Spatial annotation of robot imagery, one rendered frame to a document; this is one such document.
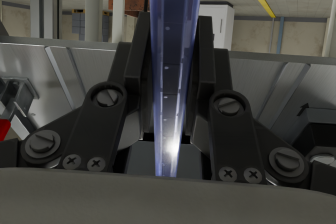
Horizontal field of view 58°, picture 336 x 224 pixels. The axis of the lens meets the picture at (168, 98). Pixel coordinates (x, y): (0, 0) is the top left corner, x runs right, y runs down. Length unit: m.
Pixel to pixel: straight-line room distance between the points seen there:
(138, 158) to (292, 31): 9.09
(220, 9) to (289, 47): 3.22
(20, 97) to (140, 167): 0.16
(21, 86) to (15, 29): 10.84
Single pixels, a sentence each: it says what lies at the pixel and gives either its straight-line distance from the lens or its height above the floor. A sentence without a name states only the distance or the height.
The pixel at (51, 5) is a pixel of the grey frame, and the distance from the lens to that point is 0.56.
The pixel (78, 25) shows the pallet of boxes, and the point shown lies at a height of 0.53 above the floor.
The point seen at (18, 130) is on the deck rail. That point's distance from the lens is 0.45.
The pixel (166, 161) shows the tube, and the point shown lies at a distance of 0.18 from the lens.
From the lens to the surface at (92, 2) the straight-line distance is 0.69.
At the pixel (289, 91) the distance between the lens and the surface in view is 0.33.
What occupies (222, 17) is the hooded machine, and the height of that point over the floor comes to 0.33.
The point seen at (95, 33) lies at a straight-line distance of 0.68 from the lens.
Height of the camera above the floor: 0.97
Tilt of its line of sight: 10 degrees up
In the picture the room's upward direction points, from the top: 176 degrees counter-clockwise
